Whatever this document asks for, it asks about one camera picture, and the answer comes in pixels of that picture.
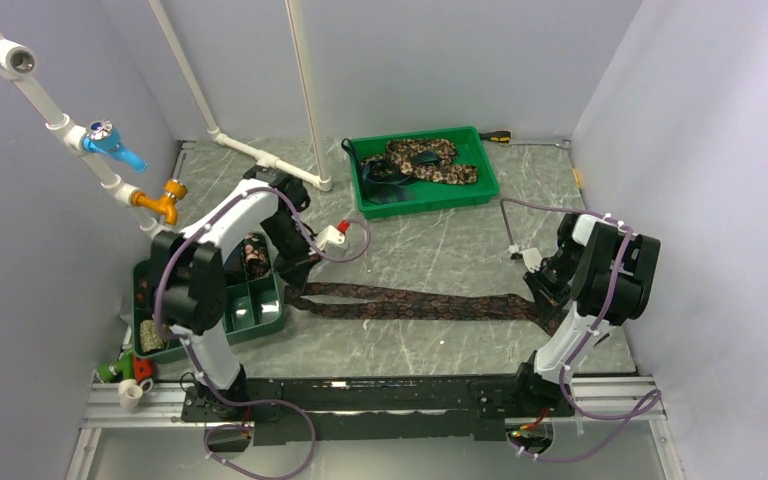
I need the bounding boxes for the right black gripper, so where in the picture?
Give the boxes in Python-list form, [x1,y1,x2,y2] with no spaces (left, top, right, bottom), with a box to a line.
[524,243,582,326]

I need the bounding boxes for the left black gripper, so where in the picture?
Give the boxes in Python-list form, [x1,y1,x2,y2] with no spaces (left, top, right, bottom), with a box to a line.
[260,211,325,294]

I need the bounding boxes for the dark orange patterned tie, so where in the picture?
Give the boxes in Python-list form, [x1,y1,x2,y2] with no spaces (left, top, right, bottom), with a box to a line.
[284,282,566,336]

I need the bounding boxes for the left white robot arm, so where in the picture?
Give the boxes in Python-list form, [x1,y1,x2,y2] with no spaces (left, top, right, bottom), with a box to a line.
[148,167,321,420]

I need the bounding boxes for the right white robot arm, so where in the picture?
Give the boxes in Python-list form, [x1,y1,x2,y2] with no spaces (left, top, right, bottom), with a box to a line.
[510,213,661,415]

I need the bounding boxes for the rolled tie in organizer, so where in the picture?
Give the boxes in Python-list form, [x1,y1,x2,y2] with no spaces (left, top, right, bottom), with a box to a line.
[241,233,272,280]

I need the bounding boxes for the green compartment organizer box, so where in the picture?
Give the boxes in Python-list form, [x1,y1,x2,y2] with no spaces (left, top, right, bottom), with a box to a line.
[132,241,285,364]

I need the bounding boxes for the dark blue tie in tray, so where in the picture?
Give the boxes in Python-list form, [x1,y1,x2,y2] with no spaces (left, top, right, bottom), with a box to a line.
[340,138,457,204]

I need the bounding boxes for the orange faucet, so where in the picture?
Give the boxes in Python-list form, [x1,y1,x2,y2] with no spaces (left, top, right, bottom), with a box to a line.
[129,178,188,226]

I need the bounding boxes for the silver wrench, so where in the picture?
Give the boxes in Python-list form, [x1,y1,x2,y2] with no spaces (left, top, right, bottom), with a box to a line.
[508,138,572,150]

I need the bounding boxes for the yellow black screwdriver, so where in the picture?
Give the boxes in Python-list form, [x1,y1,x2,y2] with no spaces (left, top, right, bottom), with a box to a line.
[479,130,512,144]

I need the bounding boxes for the green tray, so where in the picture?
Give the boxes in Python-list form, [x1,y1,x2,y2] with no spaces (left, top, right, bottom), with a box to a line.
[345,126,500,219]

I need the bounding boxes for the brown floral tie in tray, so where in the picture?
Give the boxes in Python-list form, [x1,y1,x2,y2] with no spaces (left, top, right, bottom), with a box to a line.
[360,138,478,186]

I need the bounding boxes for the red pipe fitting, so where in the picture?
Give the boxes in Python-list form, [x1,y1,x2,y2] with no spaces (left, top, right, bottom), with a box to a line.
[133,356,155,385]

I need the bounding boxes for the green pipe fitting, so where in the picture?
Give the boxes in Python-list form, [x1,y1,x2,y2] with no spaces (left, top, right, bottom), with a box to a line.
[95,350,135,383]

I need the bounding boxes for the white pipe fitting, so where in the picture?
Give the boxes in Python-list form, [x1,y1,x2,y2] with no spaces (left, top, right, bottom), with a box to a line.
[117,379,144,411]

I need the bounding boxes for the blue faucet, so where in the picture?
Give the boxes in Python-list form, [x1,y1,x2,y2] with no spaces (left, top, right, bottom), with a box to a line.
[81,119,147,172]

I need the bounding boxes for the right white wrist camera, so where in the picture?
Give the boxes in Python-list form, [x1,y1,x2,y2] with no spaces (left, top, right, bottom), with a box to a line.
[508,245,543,272]

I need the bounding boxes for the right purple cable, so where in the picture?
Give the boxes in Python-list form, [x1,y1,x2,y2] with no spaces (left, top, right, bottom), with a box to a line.
[499,197,664,464]

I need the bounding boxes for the purple cable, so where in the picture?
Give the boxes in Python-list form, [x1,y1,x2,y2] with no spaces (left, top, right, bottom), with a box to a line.
[152,186,373,480]
[499,197,664,464]

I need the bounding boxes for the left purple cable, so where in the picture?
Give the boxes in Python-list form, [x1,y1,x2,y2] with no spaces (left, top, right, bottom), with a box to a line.
[152,186,373,480]

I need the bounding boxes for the aluminium frame rail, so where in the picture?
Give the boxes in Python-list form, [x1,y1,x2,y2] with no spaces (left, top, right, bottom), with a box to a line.
[81,374,668,429]

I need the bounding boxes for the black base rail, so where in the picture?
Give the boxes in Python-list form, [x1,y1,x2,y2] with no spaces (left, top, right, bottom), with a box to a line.
[181,372,573,446]

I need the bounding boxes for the white PVC pipe frame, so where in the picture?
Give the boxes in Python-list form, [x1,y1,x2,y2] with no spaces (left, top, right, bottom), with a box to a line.
[0,1,331,238]

